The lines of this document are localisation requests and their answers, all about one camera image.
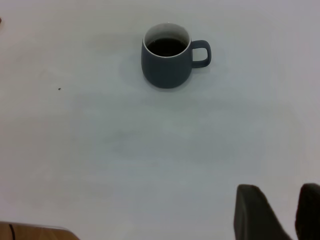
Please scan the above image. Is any dark grey ceramic mug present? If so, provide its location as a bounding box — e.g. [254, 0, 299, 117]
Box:
[140, 22, 212, 89]

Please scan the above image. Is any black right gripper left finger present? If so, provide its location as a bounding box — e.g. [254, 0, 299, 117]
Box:
[233, 184, 293, 240]

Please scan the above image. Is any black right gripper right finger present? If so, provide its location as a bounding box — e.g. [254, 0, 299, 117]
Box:
[294, 183, 320, 240]

